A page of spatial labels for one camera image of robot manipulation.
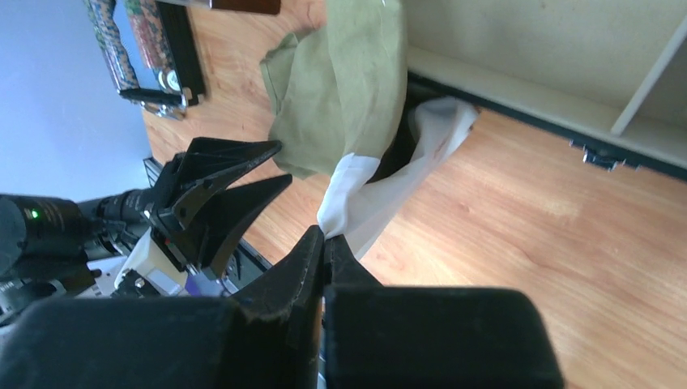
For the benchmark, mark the olive green white underwear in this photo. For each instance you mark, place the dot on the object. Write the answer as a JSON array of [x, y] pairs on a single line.
[[338, 96]]

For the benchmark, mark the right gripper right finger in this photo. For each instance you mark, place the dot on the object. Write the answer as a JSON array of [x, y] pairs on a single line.
[[380, 336]]

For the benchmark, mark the green purple chip stack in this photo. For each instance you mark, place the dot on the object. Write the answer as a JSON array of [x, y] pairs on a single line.
[[100, 13]]

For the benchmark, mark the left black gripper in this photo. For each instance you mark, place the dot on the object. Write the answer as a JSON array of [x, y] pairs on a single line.
[[188, 188]]

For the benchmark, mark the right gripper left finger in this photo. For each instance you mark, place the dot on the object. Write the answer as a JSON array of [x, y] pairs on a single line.
[[274, 337]]

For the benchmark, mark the black poker chip case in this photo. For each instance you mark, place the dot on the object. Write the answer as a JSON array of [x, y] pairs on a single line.
[[179, 33]]

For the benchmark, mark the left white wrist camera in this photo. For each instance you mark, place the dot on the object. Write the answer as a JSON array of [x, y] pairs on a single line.
[[148, 265]]

